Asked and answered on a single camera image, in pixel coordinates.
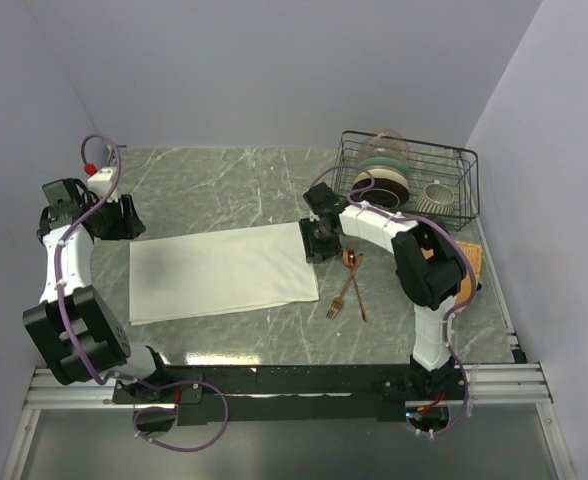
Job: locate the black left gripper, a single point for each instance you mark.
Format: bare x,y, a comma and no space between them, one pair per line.
127,227

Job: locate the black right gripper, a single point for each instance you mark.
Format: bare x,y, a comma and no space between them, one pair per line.
312,247

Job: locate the white cloth napkin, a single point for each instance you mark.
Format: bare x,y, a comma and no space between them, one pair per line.
219,272

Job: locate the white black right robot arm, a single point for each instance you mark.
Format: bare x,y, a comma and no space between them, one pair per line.
428,264

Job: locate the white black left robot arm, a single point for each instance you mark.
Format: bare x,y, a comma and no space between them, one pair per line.
72,326

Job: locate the rose gold spoon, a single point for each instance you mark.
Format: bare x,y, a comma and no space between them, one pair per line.
356,285

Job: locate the rose gold fork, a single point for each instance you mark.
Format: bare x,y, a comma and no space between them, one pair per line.
337,303

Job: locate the dark brown glossy bowl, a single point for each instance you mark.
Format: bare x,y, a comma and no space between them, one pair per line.
384,193

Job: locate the cream white plate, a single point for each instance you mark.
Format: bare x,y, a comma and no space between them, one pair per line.
382,172

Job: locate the teal green plate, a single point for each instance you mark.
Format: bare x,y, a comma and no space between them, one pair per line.
400,165

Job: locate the grey ribbed cup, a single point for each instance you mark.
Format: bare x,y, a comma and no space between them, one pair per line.
436,201

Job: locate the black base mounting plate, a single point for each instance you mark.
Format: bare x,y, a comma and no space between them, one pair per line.
217,407

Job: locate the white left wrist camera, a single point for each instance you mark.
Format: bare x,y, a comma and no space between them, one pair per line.
101,181

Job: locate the dark wire dish rack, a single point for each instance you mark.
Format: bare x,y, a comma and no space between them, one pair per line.
454,167

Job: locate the aluminium frame rail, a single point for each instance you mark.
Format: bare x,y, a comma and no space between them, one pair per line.
487,384

